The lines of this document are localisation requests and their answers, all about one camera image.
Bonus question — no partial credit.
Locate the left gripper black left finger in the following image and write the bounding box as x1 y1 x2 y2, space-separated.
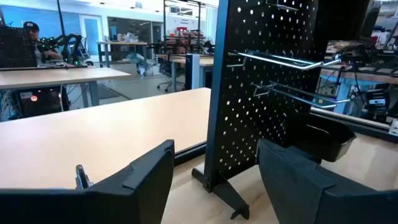
0 139 175 224

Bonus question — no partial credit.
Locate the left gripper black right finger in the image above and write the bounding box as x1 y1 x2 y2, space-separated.
256 138 398 224

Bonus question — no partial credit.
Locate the wide chrome peg hook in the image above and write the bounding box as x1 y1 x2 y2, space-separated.
265 0 300 12

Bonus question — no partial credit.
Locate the small black pegboard bin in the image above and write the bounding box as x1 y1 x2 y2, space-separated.
281 113 358 165

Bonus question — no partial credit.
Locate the beige table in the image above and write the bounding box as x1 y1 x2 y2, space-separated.
0 87 393 190

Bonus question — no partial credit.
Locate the black metal pegboard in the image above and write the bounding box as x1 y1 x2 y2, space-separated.
192 0 321 220

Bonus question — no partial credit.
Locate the long chrome loop hook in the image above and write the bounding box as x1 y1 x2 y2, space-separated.
251 80 351 110
226 49 343 72

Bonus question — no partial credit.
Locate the black computer tower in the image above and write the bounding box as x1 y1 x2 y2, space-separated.
12 86 70 119

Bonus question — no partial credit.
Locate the cluttered workbench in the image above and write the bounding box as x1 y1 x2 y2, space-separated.
320 40 398 125

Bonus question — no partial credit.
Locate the light wood workbench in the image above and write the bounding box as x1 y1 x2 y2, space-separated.
0 66 132 108

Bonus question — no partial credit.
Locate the black office chair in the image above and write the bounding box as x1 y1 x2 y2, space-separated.
156 55 185 93

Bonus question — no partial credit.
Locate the white blue column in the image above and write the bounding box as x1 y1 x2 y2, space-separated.
185 53 201 91

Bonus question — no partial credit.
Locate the grey-legged table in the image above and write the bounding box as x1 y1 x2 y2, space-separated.
96 40 149 68

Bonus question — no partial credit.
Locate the wooden office table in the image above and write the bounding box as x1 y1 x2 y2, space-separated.
155 54 215 93

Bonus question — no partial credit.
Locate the white door blue window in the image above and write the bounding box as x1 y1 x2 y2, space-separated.
79 14 103 57

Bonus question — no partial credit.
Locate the person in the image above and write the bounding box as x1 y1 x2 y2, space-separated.
22 21 65 68

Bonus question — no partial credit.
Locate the tall black pegboard bin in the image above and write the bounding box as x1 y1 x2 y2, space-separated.
312 0 373 54

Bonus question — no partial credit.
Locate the black perforated panel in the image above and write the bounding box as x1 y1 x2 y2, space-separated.
0 25 38 68

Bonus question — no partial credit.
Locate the black frame clamp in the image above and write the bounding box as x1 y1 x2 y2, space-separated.
75 164 94 190

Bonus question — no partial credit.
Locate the black tubular rig frame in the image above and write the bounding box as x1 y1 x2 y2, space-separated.
162 0 203 55

